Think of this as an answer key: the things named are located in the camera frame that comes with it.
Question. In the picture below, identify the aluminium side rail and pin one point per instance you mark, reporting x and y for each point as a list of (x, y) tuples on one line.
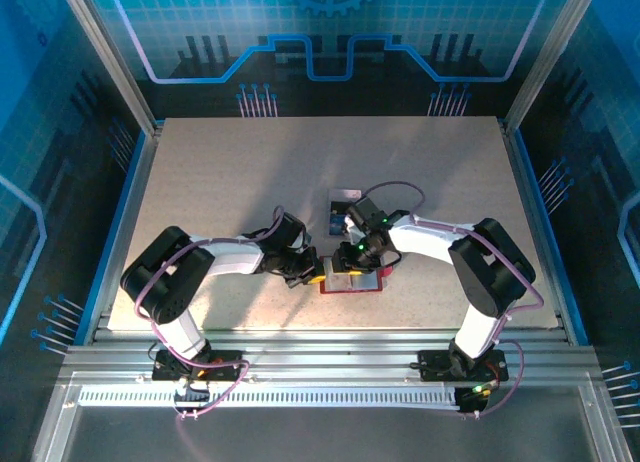
[(529, 202), (132, 202)]

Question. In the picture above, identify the aluminium front rail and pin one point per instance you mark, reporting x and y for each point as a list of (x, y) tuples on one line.
[(325, 354)]

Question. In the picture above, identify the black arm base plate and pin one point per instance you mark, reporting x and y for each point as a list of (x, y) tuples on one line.
[(230, 357), (432, 364)]

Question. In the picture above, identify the grey metal shelf plate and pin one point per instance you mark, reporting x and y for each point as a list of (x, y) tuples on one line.
[(325, 437)]

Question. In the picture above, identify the red tray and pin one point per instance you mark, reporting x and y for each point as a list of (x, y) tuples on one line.
[(336, 283)]

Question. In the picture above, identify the aluminium frame post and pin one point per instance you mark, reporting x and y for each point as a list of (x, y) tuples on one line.
[(552, 57), (107, 57)]

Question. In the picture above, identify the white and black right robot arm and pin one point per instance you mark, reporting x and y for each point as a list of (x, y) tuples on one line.
[(420, 237)]

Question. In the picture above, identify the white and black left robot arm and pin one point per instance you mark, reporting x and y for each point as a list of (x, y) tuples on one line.
[(235, 257)]

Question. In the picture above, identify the black controller board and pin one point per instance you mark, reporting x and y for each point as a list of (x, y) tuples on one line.
[(472, 399)]

